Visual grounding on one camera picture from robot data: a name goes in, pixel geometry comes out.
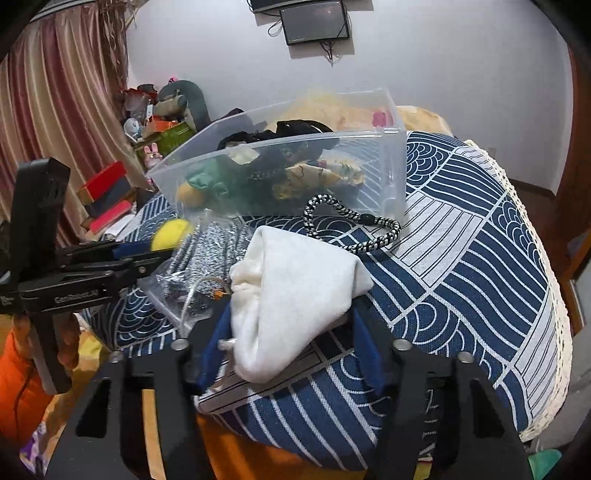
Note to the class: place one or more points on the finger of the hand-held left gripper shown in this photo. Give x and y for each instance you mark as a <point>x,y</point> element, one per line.
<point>134,249</point>
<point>138,268</point>

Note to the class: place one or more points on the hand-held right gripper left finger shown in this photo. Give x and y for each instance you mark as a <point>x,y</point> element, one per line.
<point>216,344</point>

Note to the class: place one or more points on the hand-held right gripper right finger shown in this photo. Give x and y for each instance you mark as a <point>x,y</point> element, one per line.
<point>367,350</point>

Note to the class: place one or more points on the yellow foam ball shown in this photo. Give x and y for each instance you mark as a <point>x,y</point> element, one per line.
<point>171,234</point>
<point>190,194</point>

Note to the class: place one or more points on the clear plastic bin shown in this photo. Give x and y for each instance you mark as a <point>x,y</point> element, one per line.
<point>369,157</point>

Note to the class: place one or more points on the person's left forearm orange sleeve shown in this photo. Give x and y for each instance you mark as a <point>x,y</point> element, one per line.
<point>18,392</point>

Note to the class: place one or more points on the person's left hand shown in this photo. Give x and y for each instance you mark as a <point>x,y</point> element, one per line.
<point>67,341</point>

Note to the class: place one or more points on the stack of red boxes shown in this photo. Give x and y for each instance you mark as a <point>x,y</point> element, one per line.
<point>108,189</point>

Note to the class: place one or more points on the pink toy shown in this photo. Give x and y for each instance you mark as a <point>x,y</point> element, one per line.
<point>151,154</point>

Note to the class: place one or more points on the green plush toy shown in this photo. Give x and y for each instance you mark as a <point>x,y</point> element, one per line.
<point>217,182</point>

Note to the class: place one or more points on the orange cloth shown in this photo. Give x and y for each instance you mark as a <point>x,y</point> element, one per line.
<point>258,452</point>

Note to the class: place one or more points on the green cardboard box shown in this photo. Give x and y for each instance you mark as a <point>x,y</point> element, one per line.
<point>168,136</point>

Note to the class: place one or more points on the blue white wave-patterned cloth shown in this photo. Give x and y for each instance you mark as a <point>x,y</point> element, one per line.
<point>461,277</point>

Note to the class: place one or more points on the striped pink curtain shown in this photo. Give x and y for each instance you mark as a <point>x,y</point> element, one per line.
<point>55,92</point>

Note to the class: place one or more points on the dark green dinosaur plush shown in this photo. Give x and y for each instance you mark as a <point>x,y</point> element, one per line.
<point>184,99</point>

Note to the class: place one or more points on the black cloth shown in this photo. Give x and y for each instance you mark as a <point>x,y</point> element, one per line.
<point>272,157</point>

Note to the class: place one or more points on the yellow patterned fabric pouch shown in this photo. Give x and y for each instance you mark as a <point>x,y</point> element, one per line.
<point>318,177</point>

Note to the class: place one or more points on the yellow blanket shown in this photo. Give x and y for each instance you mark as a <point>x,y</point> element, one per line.
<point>415,117</point>

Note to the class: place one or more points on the wooden door frame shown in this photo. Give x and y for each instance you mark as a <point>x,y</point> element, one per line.
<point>575,161</point>

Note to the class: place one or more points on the black wall screen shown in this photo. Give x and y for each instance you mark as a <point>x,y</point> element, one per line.
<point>272,4</point>

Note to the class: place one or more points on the black wall monitor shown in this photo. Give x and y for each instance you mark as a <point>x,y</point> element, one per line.
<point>314,21</point>

